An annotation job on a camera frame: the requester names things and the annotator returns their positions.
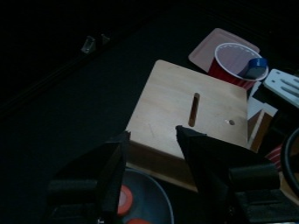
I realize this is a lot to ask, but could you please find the metal table bracket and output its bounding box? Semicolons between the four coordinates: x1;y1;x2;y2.
78;35;97;55

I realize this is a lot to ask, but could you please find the dark grey plate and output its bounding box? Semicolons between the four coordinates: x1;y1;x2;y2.
116;167;174;224

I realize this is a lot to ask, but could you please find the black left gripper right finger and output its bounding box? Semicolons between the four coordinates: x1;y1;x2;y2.
173;124;299;224

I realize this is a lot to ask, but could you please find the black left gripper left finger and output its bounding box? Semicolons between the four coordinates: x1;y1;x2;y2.
42;129;132;224

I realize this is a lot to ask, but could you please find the wooden cutting board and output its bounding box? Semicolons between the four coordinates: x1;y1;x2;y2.
125;59;299;205

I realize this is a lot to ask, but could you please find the white slotted spatula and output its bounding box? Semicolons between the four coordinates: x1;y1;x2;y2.
261;68;299;109

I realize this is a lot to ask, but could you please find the pink plastic plate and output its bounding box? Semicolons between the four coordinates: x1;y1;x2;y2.
188;27;260;74

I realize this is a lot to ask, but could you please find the salmon sushi toy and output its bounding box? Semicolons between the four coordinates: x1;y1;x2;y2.
116;184;134;217

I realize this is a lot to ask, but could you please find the blue cylindrical toy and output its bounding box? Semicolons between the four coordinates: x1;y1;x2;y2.
242;57;268;81

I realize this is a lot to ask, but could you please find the black cable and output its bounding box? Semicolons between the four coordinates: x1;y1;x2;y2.
278;127;299;200

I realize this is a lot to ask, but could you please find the red plastic cup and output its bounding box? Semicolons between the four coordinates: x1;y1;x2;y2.
205;42;269;90

